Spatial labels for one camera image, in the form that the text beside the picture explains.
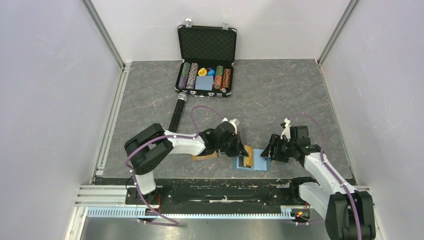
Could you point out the clear box with gold cards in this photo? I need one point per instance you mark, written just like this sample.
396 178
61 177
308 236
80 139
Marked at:
205 157

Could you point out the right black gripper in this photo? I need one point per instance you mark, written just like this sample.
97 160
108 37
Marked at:
275 141

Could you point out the gold VIP credit card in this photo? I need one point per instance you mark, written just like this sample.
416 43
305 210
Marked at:
248 160

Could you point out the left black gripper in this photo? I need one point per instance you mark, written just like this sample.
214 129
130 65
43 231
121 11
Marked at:
238 148

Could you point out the green orange chip stack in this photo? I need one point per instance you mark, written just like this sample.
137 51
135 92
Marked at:
218 77

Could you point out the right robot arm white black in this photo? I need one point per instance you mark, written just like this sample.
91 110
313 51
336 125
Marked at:
348 213

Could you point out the yellow dealer chip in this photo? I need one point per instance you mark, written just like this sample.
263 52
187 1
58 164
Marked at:
203 72

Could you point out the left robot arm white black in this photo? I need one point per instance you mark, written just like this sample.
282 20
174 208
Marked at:
148 149

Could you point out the white slotted cable duct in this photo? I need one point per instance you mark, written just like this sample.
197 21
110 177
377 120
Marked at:
138 212

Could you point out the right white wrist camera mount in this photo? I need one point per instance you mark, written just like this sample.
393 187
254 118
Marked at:
286 129

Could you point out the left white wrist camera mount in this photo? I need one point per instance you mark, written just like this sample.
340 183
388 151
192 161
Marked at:
234 122

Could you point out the brown orange chip stack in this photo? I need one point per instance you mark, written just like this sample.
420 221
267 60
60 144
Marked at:
226 78

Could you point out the blue round chip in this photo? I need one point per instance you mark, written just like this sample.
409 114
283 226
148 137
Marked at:
211 72

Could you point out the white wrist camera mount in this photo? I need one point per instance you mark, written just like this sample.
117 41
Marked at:
286 129
234 122

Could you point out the black microphone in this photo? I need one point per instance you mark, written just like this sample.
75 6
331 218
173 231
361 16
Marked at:
178 111

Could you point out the green purple chip stack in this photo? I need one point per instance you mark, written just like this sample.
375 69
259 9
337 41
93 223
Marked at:
184 75

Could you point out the black poker chip case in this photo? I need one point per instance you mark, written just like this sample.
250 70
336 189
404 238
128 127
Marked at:
209 46

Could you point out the pink grey chip stack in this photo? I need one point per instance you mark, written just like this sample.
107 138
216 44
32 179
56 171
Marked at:
192 74

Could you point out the light blue card holder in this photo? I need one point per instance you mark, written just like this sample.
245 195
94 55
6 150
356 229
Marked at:
259 164

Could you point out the blue playing card deck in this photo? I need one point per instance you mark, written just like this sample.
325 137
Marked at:
204 83

